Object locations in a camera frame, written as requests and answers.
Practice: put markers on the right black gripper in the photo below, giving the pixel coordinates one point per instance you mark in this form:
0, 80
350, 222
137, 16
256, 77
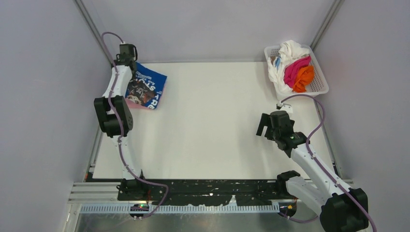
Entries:
267, 127

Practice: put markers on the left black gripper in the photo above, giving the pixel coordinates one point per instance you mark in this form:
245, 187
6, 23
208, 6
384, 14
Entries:
126, 58

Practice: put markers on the blue printed t shirt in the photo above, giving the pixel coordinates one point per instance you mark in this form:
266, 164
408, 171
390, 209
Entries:
146, 85

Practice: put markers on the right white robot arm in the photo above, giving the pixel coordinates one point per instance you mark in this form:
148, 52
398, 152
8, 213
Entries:
339, 207

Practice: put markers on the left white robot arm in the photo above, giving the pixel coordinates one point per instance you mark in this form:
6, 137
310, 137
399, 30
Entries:
115, 118

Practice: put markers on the folded pink t shirt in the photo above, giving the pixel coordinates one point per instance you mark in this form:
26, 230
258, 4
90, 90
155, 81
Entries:
139, 105

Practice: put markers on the magenta t shirt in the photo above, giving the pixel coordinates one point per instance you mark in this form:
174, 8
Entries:
292, 70

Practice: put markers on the orange t shirt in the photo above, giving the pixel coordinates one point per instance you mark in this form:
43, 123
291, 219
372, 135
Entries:
303, 78

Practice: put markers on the white laundry basket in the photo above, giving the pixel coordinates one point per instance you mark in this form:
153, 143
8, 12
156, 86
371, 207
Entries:
317, 87

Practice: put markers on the white t shirt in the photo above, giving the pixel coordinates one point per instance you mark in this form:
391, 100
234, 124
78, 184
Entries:
289, 52

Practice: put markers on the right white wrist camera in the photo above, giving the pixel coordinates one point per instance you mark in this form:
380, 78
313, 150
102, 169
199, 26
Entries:
284, 107

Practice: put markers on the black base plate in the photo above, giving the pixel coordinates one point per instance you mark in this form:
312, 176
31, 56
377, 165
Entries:
208, 192

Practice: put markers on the white slotted cable duct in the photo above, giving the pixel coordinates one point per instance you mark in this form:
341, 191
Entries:
135, 208

